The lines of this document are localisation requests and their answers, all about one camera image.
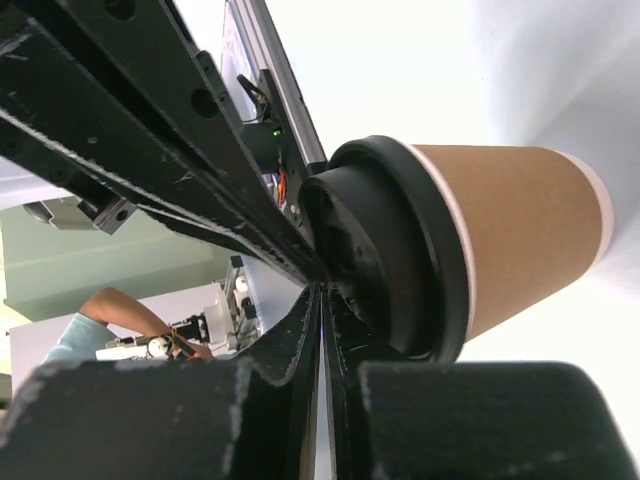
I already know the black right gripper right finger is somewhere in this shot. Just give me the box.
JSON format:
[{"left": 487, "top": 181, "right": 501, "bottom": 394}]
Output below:
[{"left": 322, "top": 289, "right": 638, "bottom": 479}]

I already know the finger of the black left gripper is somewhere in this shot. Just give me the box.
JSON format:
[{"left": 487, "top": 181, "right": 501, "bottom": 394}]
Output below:
[
  {"left": 9, "top": 1, "right": 320, "bottom": 265},
  {"left": 1, "top": 24, "right": 323, "bottom": 283}
]

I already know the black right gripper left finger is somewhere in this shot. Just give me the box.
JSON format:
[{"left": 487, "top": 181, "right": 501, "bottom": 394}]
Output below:
[{"left": 1, "top": 285, "right": 320, "bottom": 479}]

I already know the black plastic cup lid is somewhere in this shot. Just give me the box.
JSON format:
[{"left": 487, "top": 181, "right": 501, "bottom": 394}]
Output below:
[{"left": 299, "top": 135, "right": 476, "bottom": 362}]

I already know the brown paper coffee cup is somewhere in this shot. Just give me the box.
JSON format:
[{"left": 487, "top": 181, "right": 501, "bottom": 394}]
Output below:
[{"left": 410, "top": 145, "right": 614, "bottom": 339}]

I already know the person forearm in background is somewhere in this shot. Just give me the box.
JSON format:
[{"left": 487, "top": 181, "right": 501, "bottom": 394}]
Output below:
[{"left": 42, "top": 286, "right": 216, "bottom": 364}]

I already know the aluminium frame rail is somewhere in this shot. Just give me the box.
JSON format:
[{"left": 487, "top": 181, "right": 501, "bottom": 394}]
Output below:
[{"left": 220, "top": 1, "right": 327, "bottom": 173}]

